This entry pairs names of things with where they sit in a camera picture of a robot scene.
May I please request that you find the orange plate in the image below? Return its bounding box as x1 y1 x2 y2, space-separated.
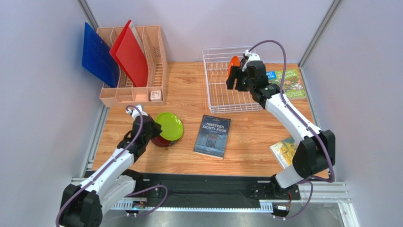
228 56 240 77

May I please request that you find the red floral plate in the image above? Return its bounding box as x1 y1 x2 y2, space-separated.
151 136 179 148

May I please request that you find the green plate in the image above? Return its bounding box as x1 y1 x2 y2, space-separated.
156 112 184 141

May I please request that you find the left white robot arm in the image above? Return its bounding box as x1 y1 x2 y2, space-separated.
55 114 161 227

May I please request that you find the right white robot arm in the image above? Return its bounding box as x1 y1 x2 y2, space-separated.
226 56 335 188

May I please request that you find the white power adapter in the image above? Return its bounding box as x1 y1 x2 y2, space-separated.
150 90 163 102

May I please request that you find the green treehouse book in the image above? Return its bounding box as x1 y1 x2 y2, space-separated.
269 69 306 100

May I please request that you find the pink plastic file organizer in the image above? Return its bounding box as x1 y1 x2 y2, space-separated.
99 26 168 108

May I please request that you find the black base mat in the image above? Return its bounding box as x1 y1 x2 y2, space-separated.
124 170 301 209

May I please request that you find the Nineteen Eighty-Four book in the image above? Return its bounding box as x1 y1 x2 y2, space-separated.
193 115 231 159

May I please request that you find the yellow illustrated book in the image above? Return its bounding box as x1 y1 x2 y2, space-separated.
270 137 298 170

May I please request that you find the red plastic folder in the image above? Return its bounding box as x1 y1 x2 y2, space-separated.
109 20 149 87

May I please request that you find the blue plastic folder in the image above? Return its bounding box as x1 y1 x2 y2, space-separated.
82 22 120 88

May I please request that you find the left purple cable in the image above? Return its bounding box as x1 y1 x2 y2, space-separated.
55 105 169 227

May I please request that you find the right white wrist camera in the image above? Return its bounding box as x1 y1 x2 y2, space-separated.
240 50 261 71

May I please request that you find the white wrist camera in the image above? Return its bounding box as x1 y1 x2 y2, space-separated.
125 104 148 120
240 50 261 71

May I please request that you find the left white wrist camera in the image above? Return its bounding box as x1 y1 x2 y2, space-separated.
125 104 148 120

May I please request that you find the white wire dish rack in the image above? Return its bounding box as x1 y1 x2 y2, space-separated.
202 46 264 114

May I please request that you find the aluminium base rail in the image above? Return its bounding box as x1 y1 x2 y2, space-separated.
56 174 359 227

